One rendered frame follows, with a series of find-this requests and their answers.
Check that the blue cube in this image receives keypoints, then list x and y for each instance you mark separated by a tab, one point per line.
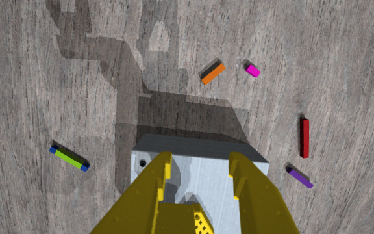
85	167
53	149

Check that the red rod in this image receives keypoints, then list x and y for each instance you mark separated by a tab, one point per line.
304	138

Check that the magenta cube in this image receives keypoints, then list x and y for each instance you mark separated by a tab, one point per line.
252	71

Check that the purple rod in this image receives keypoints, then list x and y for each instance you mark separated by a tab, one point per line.
299	177

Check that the lime green rod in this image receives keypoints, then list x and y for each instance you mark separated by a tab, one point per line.
69	158

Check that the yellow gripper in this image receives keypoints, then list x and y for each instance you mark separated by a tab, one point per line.
262	208

